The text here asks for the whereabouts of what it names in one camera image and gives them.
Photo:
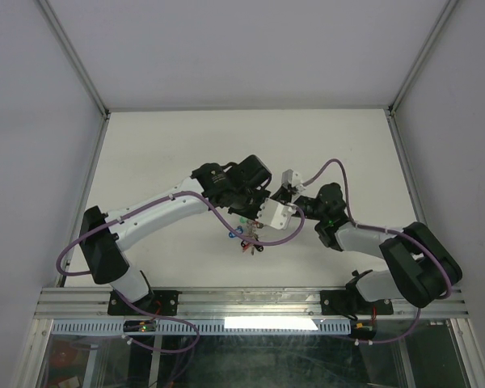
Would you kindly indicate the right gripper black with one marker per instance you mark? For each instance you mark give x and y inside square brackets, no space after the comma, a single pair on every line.
[284,195]

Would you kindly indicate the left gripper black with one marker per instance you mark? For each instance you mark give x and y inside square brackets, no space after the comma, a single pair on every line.
[261,197]

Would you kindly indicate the metal disc with keyrings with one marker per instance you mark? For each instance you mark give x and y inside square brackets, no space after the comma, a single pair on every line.
[251,231]

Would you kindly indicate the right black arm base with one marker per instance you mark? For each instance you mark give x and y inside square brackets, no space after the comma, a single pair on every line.
[347,302]

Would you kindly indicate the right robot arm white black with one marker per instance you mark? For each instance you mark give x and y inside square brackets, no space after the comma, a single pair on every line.
[419,268]

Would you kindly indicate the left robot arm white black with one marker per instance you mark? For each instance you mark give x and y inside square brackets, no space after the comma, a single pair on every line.
[239,187]

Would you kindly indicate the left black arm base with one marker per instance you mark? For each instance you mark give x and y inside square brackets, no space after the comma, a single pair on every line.
[158,301]

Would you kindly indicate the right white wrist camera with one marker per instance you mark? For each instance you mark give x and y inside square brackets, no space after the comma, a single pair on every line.
[292,181]

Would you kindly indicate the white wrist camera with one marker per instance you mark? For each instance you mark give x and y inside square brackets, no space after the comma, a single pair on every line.
[292,181]
[276,215]

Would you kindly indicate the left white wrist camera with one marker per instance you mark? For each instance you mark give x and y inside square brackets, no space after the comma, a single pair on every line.
[276,215]

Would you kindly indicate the aluminium rail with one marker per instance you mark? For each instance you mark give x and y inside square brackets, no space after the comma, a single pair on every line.
[190,303]

